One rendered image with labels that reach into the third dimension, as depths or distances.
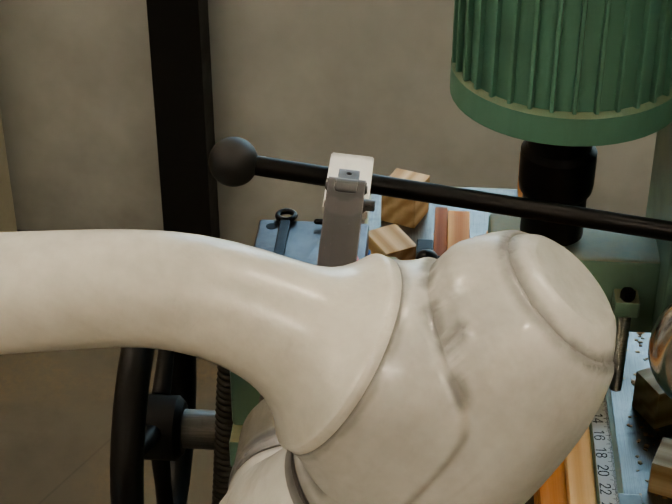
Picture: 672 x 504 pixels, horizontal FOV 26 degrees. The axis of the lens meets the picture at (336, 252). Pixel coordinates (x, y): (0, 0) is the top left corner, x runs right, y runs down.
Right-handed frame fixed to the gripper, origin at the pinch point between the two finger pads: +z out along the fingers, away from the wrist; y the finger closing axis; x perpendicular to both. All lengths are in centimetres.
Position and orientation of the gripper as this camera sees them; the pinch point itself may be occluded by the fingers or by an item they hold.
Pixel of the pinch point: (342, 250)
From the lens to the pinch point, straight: 104.4
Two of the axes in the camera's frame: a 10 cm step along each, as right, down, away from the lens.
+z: 0.8, -5.5, 8.3
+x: -9.9, -1.2, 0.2
